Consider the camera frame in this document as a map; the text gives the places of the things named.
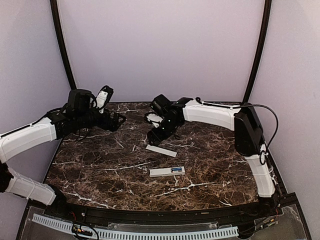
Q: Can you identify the white remote battery cover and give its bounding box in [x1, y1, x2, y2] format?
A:
[146, 144, 177, 158]

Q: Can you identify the right black frame post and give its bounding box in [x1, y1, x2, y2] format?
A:
[242, 0, 272, 103]

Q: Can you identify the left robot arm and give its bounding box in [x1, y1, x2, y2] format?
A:
[0, 85, 126, 218]

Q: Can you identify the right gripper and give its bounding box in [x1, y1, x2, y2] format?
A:
[147, 116, 180, 145]

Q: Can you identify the black front rail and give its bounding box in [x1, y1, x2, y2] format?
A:
[27, 194, 301, 227]

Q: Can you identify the white slotted cable duct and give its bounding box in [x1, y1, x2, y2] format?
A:
[32, 213, 240, 240]

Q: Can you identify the blue battery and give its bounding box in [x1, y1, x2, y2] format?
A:
[170, 167, 183, 173]

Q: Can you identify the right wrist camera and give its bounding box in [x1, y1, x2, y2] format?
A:
[144, 112, 163, 128]

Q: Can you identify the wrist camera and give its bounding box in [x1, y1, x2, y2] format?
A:
[96, 85, 114, 114]
[144, 112, 163, 128]

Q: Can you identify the left black frame post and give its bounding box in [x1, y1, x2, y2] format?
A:
[49, 0, 77, 90]

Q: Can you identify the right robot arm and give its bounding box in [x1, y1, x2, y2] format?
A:
[147, 94, 276, 217]

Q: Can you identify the white remote control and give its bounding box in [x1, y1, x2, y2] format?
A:
[149, 166, 186, 178]

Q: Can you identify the black frame post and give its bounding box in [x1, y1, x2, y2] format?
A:
[49, 0, 77, 90]
[242, 0, 272, 103]

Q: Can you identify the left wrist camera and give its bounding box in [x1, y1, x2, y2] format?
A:
[96, 85, 114, 114]

